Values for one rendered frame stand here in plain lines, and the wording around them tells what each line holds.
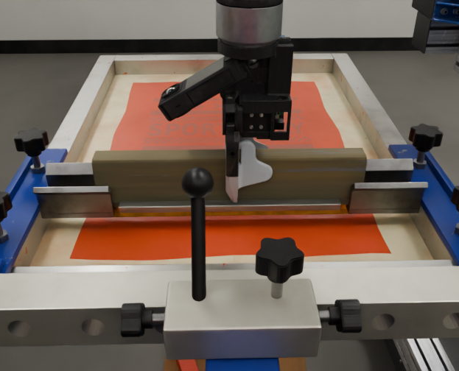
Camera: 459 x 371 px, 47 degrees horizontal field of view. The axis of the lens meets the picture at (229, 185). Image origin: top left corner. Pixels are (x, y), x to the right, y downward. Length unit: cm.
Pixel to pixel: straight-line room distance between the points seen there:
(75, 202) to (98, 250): 7
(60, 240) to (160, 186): 15
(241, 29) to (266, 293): 29
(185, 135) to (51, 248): 36
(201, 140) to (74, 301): 50
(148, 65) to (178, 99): 63
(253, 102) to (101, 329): 30
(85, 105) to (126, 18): 347
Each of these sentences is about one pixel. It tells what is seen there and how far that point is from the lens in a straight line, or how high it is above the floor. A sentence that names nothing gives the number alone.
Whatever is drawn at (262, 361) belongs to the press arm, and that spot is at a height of 104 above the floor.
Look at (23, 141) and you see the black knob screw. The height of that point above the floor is 106.
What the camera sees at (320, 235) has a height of 96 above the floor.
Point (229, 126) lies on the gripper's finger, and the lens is 62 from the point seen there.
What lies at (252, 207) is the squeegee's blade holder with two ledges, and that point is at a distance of 70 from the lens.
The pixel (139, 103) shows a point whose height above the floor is 96.
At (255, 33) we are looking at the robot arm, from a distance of 59.
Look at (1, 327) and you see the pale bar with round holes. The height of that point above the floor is 102.
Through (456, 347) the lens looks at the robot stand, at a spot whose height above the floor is 21.
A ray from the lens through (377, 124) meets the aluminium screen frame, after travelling 96.
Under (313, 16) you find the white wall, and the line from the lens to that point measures 450.
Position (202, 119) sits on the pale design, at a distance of 102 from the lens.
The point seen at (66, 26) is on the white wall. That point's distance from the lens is 460.
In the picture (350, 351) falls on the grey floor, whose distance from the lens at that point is 186.
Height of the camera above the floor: 139
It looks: 32 degrees down
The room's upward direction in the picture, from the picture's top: straight up
